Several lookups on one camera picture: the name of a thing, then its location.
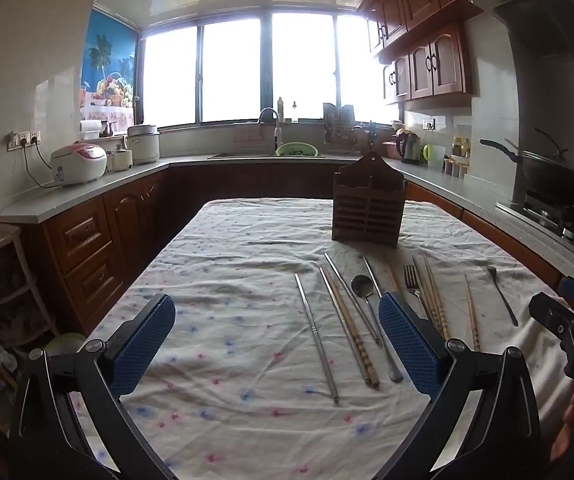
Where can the gas stove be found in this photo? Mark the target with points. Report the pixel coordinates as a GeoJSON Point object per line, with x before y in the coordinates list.
{"type": "Point", "coordinates": [552, 215]}

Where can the plastic storage shelf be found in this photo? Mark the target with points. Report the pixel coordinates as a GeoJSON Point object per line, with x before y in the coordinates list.
{"type": "Point", "coordinates": [2, 280]}

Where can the small white electric pot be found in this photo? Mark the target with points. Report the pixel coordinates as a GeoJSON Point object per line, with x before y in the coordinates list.
{"type": "Point", "coordinates": [119, 160]}

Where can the wooden utensil holder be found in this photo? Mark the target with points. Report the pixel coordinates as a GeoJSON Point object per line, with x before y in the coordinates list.
{"type": "Point", "coordinates": [367, 210]}

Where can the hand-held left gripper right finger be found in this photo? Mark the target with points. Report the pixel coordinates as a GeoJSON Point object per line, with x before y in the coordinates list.
{"type": "Point", "coordinates": [409, 345]}

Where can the tropical fruit wall poster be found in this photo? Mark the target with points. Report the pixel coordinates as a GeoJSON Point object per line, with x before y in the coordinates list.
{"type": "Point", "coordinates": [109, 60]}

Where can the small wall outlet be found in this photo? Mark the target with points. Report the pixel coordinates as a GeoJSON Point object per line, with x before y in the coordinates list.
{"type": "Point", "coordinates": [428, 124]}

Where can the curved metal faucet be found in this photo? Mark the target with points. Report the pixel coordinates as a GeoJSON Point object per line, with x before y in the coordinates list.
{"type": "Point", "coordinates": [277, 135]}

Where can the wooden chopstick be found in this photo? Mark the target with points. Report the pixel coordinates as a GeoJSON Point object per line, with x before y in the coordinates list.
{"type": "Point", "coordinates": [362, 355]}
{"type": "Point", "coordinates": [471, 310]}
{"type": "Point", "coordinates": [436, 290]}
{"type": "Point", "coordinates": [427, 295]}
{"type": "Point", "coordinates": [391, 272]}

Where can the green plastic colander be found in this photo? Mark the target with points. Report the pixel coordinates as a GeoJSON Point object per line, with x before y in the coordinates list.
{"type": "Point", "coordinates": [296, 150]}

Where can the spice jar set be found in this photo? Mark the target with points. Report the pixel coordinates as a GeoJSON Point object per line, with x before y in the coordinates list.
{"type": "Point", "coordinates": [456, 167]}

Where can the pink white rice cooker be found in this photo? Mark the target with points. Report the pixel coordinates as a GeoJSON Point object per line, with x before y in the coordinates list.
{"type": "Point", "coordinates": [79, 162]}

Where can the metal spoon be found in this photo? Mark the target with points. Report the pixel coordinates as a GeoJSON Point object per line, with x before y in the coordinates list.
{"type": "Point", "coordinates": [362, 286]}

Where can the wall power outlet strip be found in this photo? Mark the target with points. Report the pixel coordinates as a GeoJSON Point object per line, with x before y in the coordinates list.
{"type": "Point", "coordinates": [26, 139]}

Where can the steel electric kettle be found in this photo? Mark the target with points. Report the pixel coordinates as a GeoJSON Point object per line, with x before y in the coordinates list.
{"type": "Point", "coordinates": [408, 147]}

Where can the wooden base cabinets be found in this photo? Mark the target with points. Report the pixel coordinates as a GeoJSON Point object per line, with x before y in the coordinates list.
{"type": "Point", "coordinates": [87, 240]}

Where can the black wok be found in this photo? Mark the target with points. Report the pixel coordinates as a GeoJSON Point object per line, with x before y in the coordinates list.
{"type": "Point", "coordinates": [557, 177]}

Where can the metal fork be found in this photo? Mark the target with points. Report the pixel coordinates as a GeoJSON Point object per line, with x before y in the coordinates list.
{"type": "Point", "coordinates": [502, 297]}
{"type": "Point", "coordinates": [411, 277]}

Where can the dish drying rack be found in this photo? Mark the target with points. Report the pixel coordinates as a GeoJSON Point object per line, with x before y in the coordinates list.
{"type": "Point", "coordinates": [339, 127]}

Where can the white paper towel roll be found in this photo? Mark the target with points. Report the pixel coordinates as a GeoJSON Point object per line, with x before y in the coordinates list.
{"type": "Point", "coordinates": [91, 130]}

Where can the small pump bottle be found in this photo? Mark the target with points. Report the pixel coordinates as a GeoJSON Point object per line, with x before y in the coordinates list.
{"type": "Point", "coordinates": [295, 112]}

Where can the small white bowl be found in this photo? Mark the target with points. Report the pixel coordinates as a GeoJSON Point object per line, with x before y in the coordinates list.
{"type": "Point", "coordinates": [398, 125]}

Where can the grey speckled kitchen countertop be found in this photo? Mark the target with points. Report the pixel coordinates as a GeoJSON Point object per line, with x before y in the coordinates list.
{"type": "Point", "coordinates": [67, 195]}

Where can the pink plastic container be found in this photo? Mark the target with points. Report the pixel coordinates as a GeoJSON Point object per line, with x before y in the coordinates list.
{"type": "Point", "coordinates": [390, 150]}

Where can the large kitchen window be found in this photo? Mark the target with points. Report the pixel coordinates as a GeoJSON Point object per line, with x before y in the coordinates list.
{"type": "Point", "coordinates": [227, 70]}

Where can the condiment bottle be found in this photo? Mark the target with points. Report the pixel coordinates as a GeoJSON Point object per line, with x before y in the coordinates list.
{"type": "Point", "coordinates": [456, 147]}
{"type": "Point", "coordinates": [465, 147]}

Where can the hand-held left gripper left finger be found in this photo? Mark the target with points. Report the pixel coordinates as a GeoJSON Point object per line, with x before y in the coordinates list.
{"type": "Point", "coordinates": [142, 345]}

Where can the steel kitchen sink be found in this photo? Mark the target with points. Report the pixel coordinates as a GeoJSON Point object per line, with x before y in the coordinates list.
{"type": "Point", "coordinates": [242, 155]}

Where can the white floral tablecloth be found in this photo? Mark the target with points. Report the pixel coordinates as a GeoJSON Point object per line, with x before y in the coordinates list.
{"type": "Point", "coordinates": [247, 310]}

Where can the wooden wall cabinets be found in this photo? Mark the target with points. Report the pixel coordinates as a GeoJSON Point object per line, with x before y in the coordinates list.
{"type": "Point", "coordinates": [422, 10]}

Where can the green bowl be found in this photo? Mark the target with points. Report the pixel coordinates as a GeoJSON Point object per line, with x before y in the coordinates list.
{"type": "Point", "coordinates": [64, 344]}

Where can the tall bottle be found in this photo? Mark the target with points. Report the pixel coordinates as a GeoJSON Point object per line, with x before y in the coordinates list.
{"type": "Point", "coordinates": [280, 110]}

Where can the large white electric cooker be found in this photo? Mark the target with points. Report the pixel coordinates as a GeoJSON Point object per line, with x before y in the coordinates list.
{"type": "Point", "coordinates": [143, 145]}

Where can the grey range hood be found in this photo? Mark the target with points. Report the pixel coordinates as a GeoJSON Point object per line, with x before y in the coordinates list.
{"type": "Point", "coordinates": [542, 5]}

